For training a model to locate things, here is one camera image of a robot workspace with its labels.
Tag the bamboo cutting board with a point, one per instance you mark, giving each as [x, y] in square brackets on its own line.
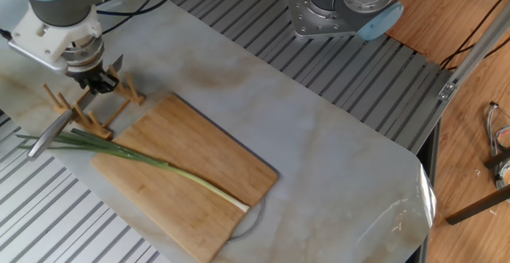
[199, 167]

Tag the aluminium frame post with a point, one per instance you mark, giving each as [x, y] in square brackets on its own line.
[478, 56]

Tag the black bar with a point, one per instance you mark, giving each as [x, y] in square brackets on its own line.
[478, 207]

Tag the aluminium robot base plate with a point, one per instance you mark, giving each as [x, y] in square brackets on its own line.
[315, 16]

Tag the green garlic stalk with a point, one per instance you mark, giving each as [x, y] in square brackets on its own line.
[151, 160]

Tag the white marble pattern mat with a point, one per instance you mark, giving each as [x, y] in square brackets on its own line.
[319, 159]

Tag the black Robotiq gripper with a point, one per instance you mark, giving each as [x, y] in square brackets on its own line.
[86, 76]

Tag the steel kitchen knife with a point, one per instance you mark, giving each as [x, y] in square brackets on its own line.
[56, 131]

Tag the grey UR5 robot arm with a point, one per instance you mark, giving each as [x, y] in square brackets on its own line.
[64, 8]

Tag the wooden slotted rack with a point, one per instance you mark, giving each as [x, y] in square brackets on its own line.
[127, 94]

